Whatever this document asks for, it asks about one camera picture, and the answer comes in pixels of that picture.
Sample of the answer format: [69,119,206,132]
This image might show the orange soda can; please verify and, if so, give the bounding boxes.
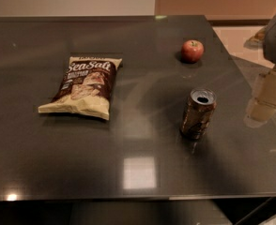
[180,88,217,140]

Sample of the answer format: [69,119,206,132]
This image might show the sea salt chips bag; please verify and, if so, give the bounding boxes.
[38,56,122,120]

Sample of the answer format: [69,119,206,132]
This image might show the red apple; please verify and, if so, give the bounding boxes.
[181,39,204,63]

